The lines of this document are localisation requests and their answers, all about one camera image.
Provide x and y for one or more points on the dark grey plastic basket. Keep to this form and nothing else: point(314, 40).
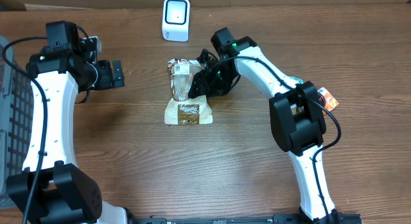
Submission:
point(16, 124)

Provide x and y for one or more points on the beige brown bread bag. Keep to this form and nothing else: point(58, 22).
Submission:
point(182, 110)

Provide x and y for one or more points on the orange tissue pack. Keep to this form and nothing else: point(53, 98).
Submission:
point(331, 102)

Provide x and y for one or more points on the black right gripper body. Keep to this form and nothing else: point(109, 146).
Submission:
point(220, 80)

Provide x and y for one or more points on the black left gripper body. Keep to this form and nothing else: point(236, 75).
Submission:
point(104, 78)

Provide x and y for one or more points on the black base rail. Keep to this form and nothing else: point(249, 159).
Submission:
point(281, 219)

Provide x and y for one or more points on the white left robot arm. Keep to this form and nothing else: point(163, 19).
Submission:
point(51, 187)

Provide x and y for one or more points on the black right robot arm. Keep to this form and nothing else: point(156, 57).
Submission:
point(296, 115)

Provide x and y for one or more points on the white barcode scanner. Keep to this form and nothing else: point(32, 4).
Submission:
point(175, 20)

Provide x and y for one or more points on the jar with green lid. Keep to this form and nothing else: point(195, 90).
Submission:
point(322, 100)

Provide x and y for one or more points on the large teal wipes pack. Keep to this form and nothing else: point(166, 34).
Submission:
point(298, 80)

